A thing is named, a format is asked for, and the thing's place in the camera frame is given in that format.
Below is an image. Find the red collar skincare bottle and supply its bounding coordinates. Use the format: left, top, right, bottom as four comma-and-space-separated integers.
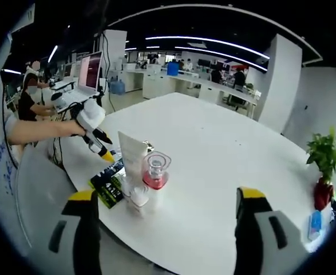
141, 151, 173, 215

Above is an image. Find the small white laptop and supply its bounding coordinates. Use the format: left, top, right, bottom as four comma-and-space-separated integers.
61, 61, 81, 84

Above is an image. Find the green silver skincare sachet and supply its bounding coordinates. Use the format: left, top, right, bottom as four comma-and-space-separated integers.
88, 160, 127, 210

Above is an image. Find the ceiling air conditioner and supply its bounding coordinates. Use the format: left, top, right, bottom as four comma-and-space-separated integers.
6, 3, 36, 33

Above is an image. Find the short white skincare bottle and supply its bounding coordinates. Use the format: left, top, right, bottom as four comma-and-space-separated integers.
128, 185, 151, 218

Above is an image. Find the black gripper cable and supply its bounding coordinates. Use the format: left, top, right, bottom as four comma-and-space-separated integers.
49, 101, 83, 173

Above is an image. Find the long ceiling light strip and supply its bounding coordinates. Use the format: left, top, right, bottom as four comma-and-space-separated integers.
145, 36, 270, 60
175, 46, 267, 71

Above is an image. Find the white office counter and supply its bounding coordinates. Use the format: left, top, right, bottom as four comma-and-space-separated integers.
122, 68, 258, 119

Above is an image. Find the grey office chair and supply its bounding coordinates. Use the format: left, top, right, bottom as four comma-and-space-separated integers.
14, 139, 83, 259

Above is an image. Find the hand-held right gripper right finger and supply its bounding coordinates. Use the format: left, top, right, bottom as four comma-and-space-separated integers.
234, 186, 310, 275

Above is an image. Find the black hanging cable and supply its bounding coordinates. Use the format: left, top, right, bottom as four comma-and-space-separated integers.
101, 33, 117, 113

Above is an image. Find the blue storage bin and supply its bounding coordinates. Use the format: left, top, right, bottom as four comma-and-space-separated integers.
167, 61, 181, 76

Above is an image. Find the green leafy plant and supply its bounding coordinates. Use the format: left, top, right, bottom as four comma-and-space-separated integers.
306, 127, 336, 184

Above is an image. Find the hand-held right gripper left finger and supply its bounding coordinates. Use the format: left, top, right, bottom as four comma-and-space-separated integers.
31, 188, 102, 275

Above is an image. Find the black laptop stand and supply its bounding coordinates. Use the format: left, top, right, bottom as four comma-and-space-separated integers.
95, 85, 105, 109

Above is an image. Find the red plant pot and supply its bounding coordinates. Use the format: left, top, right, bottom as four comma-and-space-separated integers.
313, 176, 335, 210

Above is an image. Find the blue white tissue packet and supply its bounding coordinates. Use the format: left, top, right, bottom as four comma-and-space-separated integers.
307, 210, 325, 242

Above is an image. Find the blue water jug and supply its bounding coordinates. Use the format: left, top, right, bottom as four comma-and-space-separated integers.
110, 80, 126, 96

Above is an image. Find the open white laptop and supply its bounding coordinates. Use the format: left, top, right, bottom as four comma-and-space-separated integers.
54, 50, 104, 113

